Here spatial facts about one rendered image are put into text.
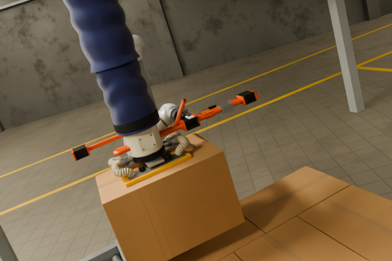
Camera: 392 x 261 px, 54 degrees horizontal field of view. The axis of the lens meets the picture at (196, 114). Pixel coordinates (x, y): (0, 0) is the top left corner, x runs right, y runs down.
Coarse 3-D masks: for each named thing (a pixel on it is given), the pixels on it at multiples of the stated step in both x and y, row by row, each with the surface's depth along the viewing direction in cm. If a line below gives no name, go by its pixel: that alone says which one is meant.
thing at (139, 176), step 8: (184, 152) 190; (168, 160) 185; (176, 160) 183; (184, 160) 184; (144, 168) 182; (152, 168) 181; (160, 168) 180; (168, 168) 182; (136, 176) 178; (144, 176) 178; (128, 184) 176
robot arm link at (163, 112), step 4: (164, 104) 228; (168, 104) 225; (172, 104) 223; (160, 108) 227; (164, 108) 222; (168, 108) 221; (160, 112) 222; (164, 112) 221; (160, 116) 221; (164, 116) 221; (164, 120) 221; (168, 120) 221; (168, 124) 223
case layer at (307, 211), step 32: (256, 192) 242; (288, 192) 230; (320, 192) 220; (352, 192) 211; (256, 224) 210; (288, 224) 201; (320, 224) 193; (352, 224) 186; (384, 224) 179; (192, 256) 200; (224, 256) 192; (256, 256) 185; (288, 256) 178; (320, 256) 172; (352, 256) 166; (384, 256) 161
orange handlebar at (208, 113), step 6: (234, 102) 202; (240, 102) 203; (216, 108) 203; (204, 114) 198; (210, 114) 198; (180, 126) 193; (162, 132) 191; (168, 132) 191; (108, 138) 210; (114, 138) 210; (96, 144) 207; (102, 144) 208; (114, 150) 186; (120, 150) 184; (126, 150) 184
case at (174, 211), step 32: (192, 160) 182; (224, 160) 183; (128, 192) 170; (160, 192) 175; (192, 192) 180; (224, 192) 186; (128, 224) 173; (160, 224) 178; (192, 224) 183; (224, 224) 189; (128, 256) 175; (160, 256) 181
